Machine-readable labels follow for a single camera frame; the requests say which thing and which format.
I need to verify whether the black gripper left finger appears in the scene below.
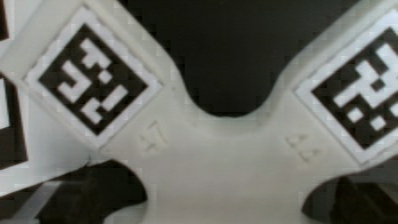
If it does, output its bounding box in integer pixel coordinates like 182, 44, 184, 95
0, 160, 148, 224

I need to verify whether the white cross-shaped table base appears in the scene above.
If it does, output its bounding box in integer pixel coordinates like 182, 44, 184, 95
0, 0, 398, 224

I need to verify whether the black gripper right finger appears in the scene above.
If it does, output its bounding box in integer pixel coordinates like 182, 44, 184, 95
303, 166, 398, 224

